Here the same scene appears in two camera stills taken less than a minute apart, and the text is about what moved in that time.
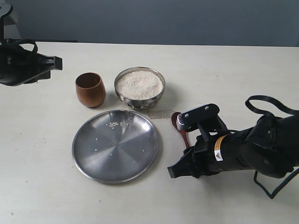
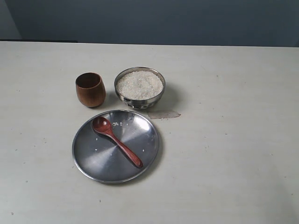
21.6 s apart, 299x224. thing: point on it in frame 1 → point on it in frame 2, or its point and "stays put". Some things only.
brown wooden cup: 90,89 stays put
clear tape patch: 160,114 stays put
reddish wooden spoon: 182,132 → 103,124
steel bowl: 139,87 stays put
